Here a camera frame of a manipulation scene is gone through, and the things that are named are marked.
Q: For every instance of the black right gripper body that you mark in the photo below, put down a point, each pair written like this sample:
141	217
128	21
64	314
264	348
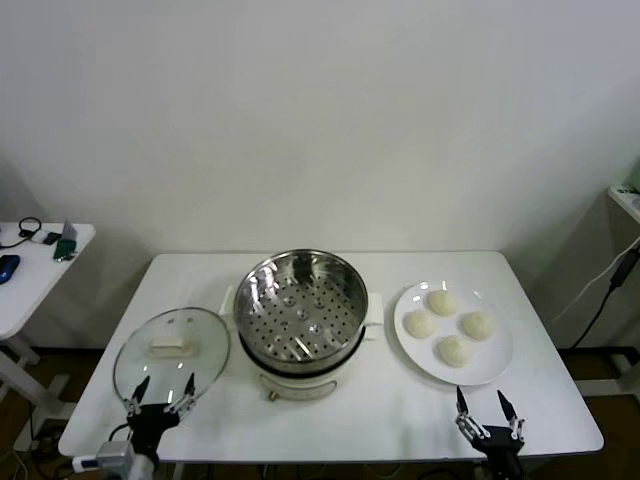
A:
500	442

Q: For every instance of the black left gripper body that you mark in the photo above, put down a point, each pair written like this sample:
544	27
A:
150	425

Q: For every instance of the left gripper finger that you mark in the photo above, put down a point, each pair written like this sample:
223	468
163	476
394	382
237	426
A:
183	397
136	397

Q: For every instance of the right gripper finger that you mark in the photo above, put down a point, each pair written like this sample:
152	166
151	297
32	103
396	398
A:
511	415
465	415

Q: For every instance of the white steamed baozi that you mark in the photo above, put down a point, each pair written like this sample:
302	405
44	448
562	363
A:
442	302
478	325
420	324
454	351

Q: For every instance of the perforated steel steamer basket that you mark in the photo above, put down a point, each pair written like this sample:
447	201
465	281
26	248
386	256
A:
300	310

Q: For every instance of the white round plate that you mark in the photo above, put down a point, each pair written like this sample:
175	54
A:
490	365

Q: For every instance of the white electric cooker base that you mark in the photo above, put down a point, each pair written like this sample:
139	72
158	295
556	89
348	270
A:
300	386

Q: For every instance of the white side table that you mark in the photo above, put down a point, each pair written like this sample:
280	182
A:
30	300

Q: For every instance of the green tool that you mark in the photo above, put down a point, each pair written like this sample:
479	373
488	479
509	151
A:
65	248

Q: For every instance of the grey upright card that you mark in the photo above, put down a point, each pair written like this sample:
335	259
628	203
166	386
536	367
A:
70	230

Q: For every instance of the blue computer mouse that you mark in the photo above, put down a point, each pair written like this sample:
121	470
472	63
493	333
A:
9	267

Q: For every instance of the small white and black device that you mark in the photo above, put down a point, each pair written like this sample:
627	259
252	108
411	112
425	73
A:
46	238

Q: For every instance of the white shelf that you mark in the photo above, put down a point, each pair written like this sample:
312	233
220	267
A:
625	202

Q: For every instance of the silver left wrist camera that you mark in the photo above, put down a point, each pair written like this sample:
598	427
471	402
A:
115	454

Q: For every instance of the white table frame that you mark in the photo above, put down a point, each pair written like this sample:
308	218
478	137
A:
625	362

